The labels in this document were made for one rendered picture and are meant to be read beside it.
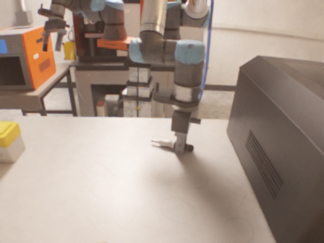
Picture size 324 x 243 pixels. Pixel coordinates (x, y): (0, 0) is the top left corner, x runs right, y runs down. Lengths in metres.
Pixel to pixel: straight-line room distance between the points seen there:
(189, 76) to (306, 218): 0.40
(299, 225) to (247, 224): 0.13
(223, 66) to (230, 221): 3.08
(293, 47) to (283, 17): 0.50
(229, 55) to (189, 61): 2.94
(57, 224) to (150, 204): 0.22
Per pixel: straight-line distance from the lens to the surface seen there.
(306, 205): 0.45
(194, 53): 0.54
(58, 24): 1.14
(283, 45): 3.79
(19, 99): 1.81
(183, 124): 0.58
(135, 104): 1.38
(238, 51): 3.50
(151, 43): 0.66
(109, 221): 0.53
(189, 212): 0.55
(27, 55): 1.74
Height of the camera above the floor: 1.34
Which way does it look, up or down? 31 degrees down
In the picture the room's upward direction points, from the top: 3 degrees clockwise
